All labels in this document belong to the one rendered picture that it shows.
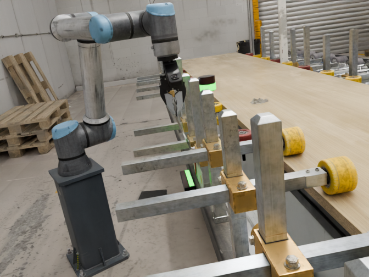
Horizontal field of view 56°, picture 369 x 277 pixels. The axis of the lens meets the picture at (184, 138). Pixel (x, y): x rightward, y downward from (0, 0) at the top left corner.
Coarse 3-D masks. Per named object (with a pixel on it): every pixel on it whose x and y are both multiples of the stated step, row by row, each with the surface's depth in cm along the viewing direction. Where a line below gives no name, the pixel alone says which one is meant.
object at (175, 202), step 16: (288, 176) 76; (304, 176) 76; (320, 176) 76; (192, 192) 75; (208, 192) 74; (224, 192) 74; (128, 208) 73; (144, 208) 73; (160, 208) 74; (176, 208) 74; (192, 208) 75
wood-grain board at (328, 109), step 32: (192, 64) 348; (224, 64) 315; (256, 64) 288; (224, 96) 190; (256, 96) 179; (288, 96) 170; (320, 96) 162; (352, 96) 154; (320, 128) 121; (352, 128) 117; (288, 160) 99; (352, 160) 93; (320, 192) 80; (352, 192) 78; (352, 224) 67
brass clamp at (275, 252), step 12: (252, 240) 59; (288, 240) 54; (264, 252) 53; (276, 252) 52; (288, 252) 51; (300, 252) 51; (276, 264) 49; (300, 264) 49; (276, 276) 48; (288, 276) 47; (300, 276) 48; (312, 276) 48
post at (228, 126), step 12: (228, 120) 74; (228, 132) 74; (228, 144) 75; (228, 156) 76; (240, 156) 76; (228, 168) 77; (240, 168) 77; (228, 204) 82; (240, 216) 81; (240, 228) 82; (240, 240) 83; (240, 252) 84
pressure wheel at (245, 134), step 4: (240, 132) 126; (244, 132) 126; (248, 132) 125; (240, 136) 123; (244, 136) 122; (248, 136) 123; (240, 140) 123; (244, 140) 123; (244, 156) 128; (244, 160) 129
